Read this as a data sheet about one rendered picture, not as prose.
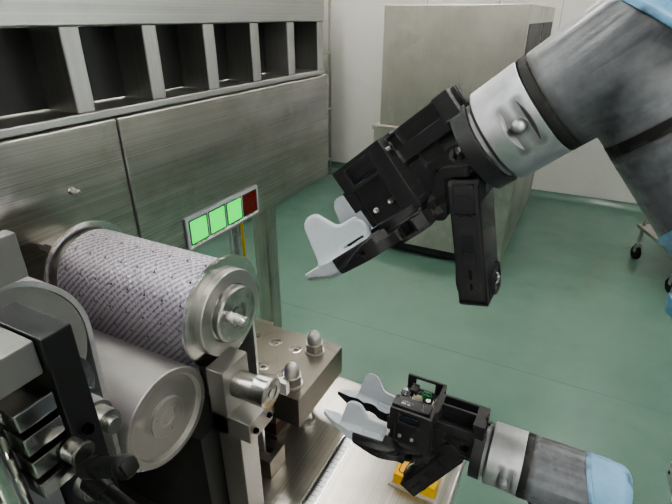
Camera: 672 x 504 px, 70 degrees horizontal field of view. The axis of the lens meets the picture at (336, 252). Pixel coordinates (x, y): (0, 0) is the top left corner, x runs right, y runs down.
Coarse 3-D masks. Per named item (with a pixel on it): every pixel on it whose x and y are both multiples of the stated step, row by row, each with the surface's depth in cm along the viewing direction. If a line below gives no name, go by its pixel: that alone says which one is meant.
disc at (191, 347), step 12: (216, 264) 58; (228, 264) 60; (240, 264) 63; (204, 276) 57; (192, 288) 56; (204, 288) 57; (192, 300) 55; (192, 312) 56; (192, 324) 56; (192, 336) 57; (192, 348) 57; (192, 360) 58; (204, 360) 60
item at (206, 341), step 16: (224, 272) 59; (240, 272) 61; (208, 288) 57; (224, 288) 59; (256, 288) 65; (208, 304) 57; (256, 304) 66; (208, 320) 57; (208, 336) 58; (208, 352) 59
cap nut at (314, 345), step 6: (312, 330) 88; (312, 336) 87; (318, 336) 87; (306, 342) 88; (312, 342) 87; (318, 342) 87; (306, 348) 88; (312, 348) 87; (318, 348) 88; (306, 354) 88; (312, 354) 88; (318, 354) 88
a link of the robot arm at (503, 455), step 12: (492, 432) 57; (504, 432) 57; (516, 432) 57; (528, 432) 57; (492, 444) 56; (504, 444) 55; (516, 444) 55; (492, 456) 55; (504, 456) 55; (516, 456) 54; (480, 468) 56; (492, 468) 55; (504, 468) 55; (516, 468) 54; (492, 480) 56; (504, 480) 55; (516, 480) 54
